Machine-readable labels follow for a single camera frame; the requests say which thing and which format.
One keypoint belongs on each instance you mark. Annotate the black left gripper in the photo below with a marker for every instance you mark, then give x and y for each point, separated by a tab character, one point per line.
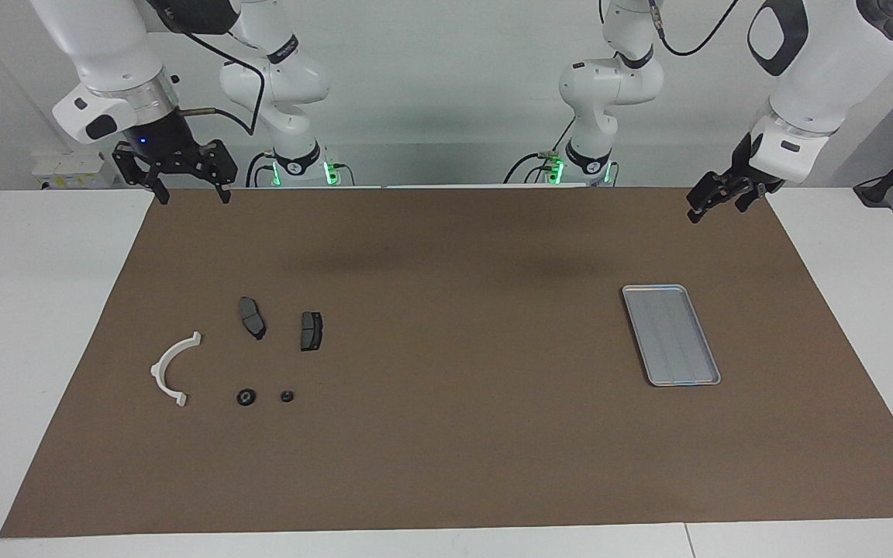
733	180

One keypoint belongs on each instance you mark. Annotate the white curved plastic bracket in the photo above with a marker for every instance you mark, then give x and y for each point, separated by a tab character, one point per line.
161	381

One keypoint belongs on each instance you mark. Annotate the silver metal tray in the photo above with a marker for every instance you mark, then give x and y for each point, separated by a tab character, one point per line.
671	335

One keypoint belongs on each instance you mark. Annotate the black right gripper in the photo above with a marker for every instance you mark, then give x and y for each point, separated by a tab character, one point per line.
160	143

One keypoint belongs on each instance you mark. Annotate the dark grey rectangular brake pad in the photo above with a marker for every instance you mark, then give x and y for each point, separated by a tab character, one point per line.
312	331

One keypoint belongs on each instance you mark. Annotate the white power strip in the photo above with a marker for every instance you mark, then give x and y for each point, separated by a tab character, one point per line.
70	169

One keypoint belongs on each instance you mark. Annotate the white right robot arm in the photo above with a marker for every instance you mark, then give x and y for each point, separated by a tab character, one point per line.
113	62

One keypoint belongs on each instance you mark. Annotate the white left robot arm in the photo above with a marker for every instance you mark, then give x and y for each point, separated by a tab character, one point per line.
826	70

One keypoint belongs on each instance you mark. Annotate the dark grey curved brake pad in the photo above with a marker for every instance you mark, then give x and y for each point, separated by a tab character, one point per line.
251	316

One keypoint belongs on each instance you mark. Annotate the brown table mat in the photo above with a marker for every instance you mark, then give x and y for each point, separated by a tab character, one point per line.
446	449

